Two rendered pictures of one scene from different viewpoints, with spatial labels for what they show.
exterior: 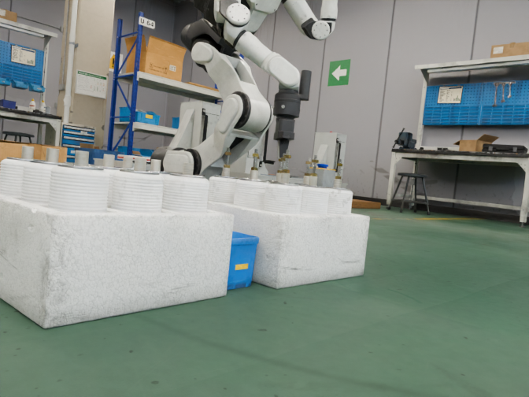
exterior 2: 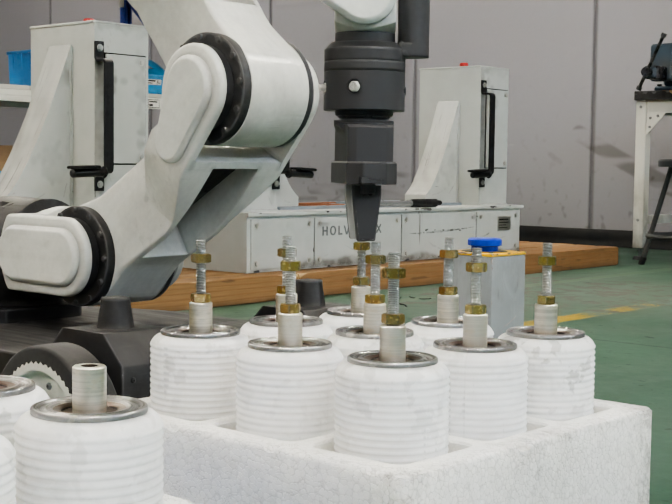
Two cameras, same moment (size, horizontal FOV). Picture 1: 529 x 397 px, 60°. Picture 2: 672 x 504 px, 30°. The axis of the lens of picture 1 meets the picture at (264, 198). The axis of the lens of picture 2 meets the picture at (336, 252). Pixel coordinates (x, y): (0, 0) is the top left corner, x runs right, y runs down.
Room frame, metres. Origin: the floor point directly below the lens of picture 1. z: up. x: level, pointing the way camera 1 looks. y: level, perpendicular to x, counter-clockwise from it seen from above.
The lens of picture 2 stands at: (0.16, 0.04, 0.41)
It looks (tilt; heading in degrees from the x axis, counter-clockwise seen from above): 4 degrees down; 358
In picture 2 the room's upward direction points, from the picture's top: 1 degrees clockwise
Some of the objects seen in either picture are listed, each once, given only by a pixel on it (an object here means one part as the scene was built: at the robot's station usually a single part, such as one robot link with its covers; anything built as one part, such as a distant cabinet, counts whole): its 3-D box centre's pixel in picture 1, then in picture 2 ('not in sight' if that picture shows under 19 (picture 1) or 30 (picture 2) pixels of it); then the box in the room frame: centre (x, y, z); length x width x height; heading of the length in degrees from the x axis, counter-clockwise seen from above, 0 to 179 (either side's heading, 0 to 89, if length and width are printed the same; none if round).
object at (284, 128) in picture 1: (284, 121); (361, 128); (1.52, -0.04, 0.45); 0.13 x 0.10 x 0.12; 8
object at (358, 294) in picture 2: not in sight; (361, 301); (1.53, -0.04, 0.26); 0.02 x 0.02 x 0.03
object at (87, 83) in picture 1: (91, 84); not in sight; (7.10, 2.83, 1.38); 0.49 x 0.02 x 0.35; 136
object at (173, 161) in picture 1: (194, 165); (93, 252); (2.02, 0.32, 0.28); 0.21 x 0.20 x 0.13; 46
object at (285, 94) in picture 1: (292, 87); (377, 22); (1.53, -0.06, 0.57); 0.11 x 0.11 x 0.11; 86
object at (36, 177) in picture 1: (48, 210); not in sight; (0.88, 0.41, 0.16); 0.10 x 0.10 x 0.18
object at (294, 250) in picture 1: (275, 236); (372, 498); (1.36, -0.05, 0.09); 0.39 x 0.39 x 0.18; 46
